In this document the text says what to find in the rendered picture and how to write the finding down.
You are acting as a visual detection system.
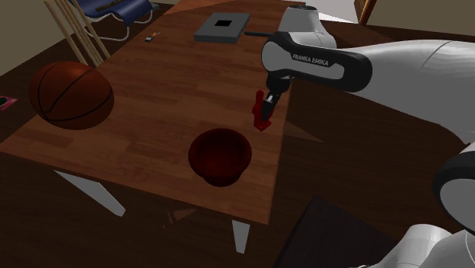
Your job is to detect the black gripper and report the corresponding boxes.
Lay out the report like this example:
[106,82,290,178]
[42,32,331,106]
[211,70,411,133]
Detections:
[260,71,294,122]

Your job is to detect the red clamp-shaped figure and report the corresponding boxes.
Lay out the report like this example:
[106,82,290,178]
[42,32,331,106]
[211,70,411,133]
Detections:
[251,88,275,132]

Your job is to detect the dark red bowl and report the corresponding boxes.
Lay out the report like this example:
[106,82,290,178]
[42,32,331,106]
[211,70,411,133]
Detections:
[187,127,253,188]

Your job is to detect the flat grey box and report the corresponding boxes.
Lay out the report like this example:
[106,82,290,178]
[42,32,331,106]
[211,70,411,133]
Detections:
[193,11,252,45]

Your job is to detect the wooden table with white legs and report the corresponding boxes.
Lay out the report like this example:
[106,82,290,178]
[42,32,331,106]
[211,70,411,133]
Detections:
[0,0,307,255]

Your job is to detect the dark robot stand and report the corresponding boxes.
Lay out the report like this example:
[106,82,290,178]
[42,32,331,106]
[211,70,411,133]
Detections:
[273,194,401,268]

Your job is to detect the orange basketball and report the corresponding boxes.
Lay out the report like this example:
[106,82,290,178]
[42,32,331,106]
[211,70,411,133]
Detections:
[28,61,115,131]

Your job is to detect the pink flat item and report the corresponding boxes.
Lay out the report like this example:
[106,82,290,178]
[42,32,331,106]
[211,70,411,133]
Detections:
[0,95,19,112]

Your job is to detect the brown wooden door frame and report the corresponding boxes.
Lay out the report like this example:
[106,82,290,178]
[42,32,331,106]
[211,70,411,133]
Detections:
[353,0,378,26]

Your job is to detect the blue chair with white frame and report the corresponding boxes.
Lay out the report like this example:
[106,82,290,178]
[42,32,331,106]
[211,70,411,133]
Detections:
[68,0,161,42]

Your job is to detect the pale wooden slat frame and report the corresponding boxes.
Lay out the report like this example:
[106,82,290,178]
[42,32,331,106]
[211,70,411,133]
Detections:
[43,0,112,68]

